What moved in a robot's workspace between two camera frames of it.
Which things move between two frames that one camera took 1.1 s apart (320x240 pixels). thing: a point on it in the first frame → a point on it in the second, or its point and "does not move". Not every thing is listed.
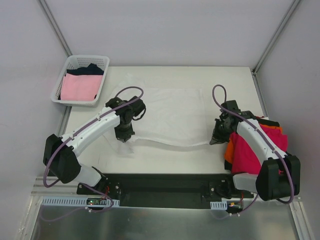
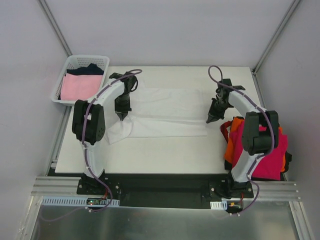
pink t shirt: x=80 y=88 does not move
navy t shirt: x=92 y=70 does not move
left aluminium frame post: x=55 y=26 does not move
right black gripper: x=217 y=133 → x=215 y=113
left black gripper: x=124 y=135 → x=122 y=110
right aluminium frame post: x=282 y=23 does not move
